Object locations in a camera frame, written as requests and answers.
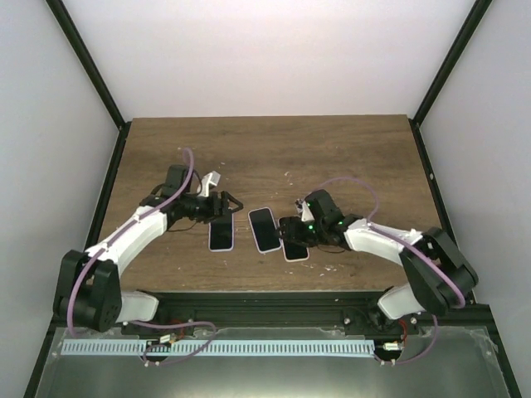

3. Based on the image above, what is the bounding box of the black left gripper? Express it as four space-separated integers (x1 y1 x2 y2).
182 192 244 224

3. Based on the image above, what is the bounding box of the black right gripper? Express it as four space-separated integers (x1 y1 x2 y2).
275 216 327 249

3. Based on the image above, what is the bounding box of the beige phone case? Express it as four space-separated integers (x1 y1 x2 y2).
281 242 310 263

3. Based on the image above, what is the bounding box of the small lilac phone case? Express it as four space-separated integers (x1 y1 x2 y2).
247 206 282 254

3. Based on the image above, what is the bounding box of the large lilac phone case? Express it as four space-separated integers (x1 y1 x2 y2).
207 213 236 253

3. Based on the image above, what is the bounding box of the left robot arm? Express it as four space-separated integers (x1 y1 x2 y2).
53 165 243 335

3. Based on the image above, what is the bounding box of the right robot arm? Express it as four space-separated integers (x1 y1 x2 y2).
275 189 479 334

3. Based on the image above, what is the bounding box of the light blue slotted strip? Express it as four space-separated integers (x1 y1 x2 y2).
60 339 375 357

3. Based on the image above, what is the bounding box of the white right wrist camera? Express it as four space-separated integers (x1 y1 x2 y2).
295 199 314 223

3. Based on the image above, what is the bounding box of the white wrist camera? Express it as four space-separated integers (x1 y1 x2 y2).
295 199 314 223
199 171 221 197

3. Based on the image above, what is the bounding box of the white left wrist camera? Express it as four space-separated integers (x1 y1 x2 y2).
199 171 221 197

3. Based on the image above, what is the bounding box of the black aluminium frame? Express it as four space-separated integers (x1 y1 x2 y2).
47 1 521 397

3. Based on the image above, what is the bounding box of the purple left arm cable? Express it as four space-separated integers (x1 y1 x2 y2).
66 147 217 368

